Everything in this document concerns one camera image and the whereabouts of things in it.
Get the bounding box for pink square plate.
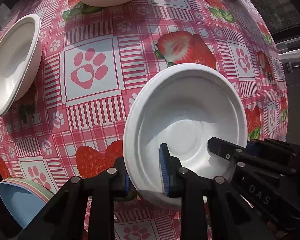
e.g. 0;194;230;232
1;178;53;203

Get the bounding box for blue square plate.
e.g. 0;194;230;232
0;182;46;229

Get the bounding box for pink strawberry tablecloth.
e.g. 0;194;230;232
0;0;288;192

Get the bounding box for green square plate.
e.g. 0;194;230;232
5;178;54;198

